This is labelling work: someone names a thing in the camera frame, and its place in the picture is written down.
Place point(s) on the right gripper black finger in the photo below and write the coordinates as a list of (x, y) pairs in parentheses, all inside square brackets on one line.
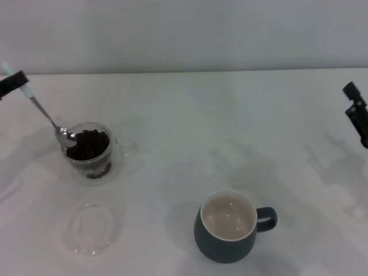
[(360, 123), (351, 91)]

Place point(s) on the dark mug with white inside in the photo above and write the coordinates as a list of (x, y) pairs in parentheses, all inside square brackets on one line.
[(207, 238)]

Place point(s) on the clear glass saucer dish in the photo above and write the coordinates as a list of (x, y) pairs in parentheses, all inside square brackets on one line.
[(92, 227)]

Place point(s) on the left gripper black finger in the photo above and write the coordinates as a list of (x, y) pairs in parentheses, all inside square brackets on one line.
[(13, 83)]

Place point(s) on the dark roasted coffee beans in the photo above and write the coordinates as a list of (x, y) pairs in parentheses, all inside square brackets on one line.
[(92, 145)]

